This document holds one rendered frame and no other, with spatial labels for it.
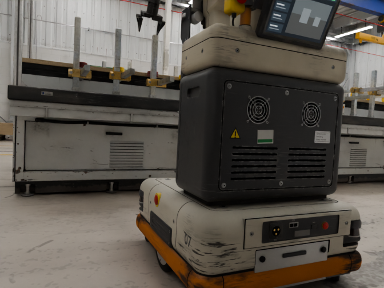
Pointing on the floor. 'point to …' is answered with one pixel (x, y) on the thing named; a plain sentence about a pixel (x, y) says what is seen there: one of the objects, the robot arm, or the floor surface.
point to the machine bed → (131, 142)
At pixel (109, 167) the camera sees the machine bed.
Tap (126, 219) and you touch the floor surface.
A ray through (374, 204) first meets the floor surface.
